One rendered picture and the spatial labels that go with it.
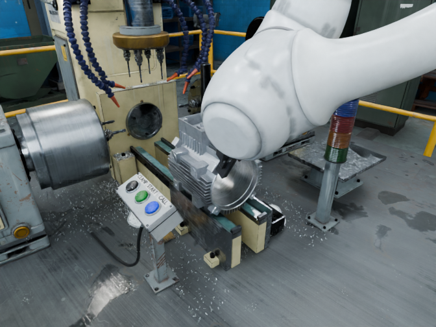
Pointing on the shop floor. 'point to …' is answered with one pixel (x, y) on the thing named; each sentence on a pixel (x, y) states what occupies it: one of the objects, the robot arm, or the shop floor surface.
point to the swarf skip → (26, 73)
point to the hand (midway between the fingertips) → (225, 165)
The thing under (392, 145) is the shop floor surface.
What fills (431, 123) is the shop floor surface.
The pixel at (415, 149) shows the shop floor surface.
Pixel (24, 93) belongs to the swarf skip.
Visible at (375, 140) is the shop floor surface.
